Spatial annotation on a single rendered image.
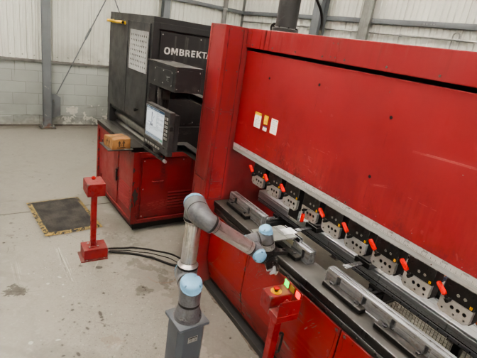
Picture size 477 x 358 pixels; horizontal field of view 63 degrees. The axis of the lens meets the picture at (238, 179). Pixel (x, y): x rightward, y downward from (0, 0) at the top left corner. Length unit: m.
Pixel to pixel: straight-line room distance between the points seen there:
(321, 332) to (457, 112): 1.44
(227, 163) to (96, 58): 5.98
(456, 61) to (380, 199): 0.75
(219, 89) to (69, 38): 5.94
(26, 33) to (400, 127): 7.49
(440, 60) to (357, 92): 0.49
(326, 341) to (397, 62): 1.60
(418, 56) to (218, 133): 1.70
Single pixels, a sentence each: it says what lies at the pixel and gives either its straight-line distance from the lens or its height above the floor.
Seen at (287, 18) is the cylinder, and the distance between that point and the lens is 2.99.
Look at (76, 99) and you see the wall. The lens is 8.94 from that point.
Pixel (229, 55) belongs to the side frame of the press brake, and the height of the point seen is 2.08.
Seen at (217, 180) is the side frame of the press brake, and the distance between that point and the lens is 3.33.
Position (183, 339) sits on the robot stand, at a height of 0.71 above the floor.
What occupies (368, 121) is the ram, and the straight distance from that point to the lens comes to 2.23.
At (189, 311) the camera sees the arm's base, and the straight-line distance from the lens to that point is 2.15.
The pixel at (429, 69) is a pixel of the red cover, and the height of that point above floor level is 2.21.
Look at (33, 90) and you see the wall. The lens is 8.76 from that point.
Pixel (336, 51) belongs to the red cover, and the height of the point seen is 2.22.
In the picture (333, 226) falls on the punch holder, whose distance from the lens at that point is 2.43.
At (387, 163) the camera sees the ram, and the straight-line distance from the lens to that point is 2.15.
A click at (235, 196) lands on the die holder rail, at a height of 0.96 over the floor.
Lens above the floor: 2.20
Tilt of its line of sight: 19 degrees down
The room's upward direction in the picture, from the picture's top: 9 degrees clockwise
